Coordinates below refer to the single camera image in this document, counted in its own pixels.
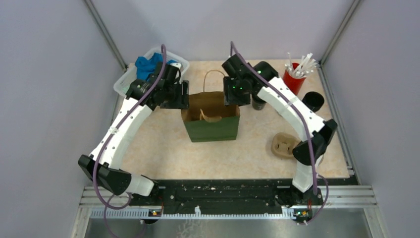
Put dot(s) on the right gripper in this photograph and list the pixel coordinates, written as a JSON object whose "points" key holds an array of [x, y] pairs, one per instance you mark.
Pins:
{"points": [[229, 98]]}

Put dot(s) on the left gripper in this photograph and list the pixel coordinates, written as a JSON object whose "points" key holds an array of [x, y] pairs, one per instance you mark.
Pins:
{"points": [[182, 102]]}

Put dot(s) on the black coffee cup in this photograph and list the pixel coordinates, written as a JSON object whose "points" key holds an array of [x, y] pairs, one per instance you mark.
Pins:
{"points": [[313, 100], [257, 103]]}

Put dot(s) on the green brown paper bag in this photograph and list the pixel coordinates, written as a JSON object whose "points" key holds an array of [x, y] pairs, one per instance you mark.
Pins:
{"points": [[208, 119]]}

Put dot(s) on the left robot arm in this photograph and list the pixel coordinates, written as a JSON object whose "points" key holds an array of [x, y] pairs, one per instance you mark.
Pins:
{"points": [[103, 164]]}

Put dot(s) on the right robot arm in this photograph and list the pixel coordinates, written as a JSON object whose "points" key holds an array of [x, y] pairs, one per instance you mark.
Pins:
{"points": [[262, 80]]}

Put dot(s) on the blue cloth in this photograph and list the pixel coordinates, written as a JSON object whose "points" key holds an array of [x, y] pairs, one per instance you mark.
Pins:
{"points": [[146, 66]]}

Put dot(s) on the white plastic basket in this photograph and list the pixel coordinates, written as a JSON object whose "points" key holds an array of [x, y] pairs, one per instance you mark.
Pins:
{"points": [[122, 84]]}

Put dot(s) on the red cylindrical straw holder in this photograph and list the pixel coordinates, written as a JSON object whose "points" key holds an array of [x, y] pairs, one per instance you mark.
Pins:
{"points": [[294, 84]]}

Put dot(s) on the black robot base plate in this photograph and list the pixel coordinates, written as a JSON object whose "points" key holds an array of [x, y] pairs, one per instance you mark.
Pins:
{"points": [[227, 196]]}

